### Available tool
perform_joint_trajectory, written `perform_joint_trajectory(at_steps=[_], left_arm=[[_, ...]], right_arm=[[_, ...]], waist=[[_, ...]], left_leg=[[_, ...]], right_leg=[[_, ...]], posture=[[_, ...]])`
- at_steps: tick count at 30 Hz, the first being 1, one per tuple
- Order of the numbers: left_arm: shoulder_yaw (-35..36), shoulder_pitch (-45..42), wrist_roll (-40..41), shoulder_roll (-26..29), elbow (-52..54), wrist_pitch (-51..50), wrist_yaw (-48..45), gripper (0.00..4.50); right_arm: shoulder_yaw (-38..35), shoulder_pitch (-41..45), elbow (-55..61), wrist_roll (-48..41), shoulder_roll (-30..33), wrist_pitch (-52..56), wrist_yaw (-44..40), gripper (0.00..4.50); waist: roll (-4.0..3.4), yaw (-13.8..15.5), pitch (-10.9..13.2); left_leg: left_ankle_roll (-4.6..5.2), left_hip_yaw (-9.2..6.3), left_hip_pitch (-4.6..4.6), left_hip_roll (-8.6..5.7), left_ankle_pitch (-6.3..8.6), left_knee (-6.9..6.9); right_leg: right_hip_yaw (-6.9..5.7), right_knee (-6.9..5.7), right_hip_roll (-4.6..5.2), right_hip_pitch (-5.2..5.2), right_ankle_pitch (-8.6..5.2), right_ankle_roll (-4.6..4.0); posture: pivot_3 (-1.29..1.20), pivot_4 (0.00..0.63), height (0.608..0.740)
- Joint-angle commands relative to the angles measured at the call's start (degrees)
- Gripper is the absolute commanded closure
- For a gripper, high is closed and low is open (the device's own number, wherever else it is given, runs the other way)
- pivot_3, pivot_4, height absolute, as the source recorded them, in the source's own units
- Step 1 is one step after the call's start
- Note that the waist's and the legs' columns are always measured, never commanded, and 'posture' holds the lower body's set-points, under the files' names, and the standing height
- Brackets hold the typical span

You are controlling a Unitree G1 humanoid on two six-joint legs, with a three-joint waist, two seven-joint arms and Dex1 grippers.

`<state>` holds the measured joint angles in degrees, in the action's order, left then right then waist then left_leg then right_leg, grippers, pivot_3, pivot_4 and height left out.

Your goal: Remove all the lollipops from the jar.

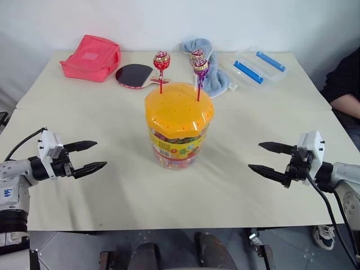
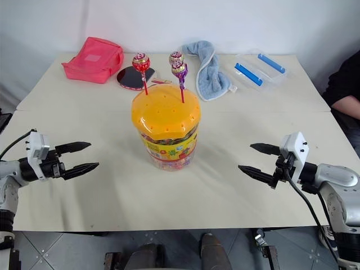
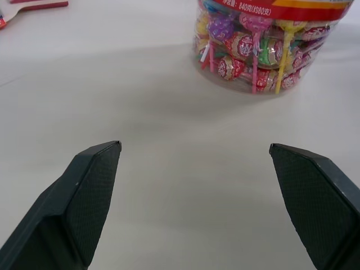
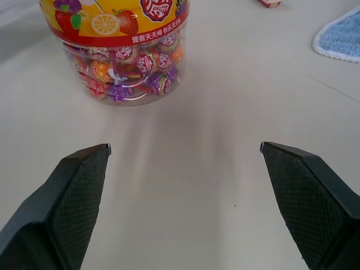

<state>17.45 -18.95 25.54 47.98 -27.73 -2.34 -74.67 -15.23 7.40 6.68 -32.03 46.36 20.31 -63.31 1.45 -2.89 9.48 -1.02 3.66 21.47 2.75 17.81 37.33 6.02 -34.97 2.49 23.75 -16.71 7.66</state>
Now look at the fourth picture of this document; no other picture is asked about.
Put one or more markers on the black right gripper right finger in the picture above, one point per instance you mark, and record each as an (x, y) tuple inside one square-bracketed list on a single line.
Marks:
[(306, 202)]

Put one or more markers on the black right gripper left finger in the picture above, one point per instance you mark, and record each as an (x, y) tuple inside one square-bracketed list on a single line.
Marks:
[(67, 208)]

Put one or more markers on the clear plastic lollipop jar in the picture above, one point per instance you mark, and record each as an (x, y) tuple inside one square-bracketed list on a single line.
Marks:
[(118, 50)]

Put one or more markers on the light blue fringed cloth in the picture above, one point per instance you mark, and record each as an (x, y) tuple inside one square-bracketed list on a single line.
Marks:
[(339, 38)]

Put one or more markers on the red and white small box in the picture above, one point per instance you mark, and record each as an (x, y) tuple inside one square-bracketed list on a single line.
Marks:
[(269, 3)]

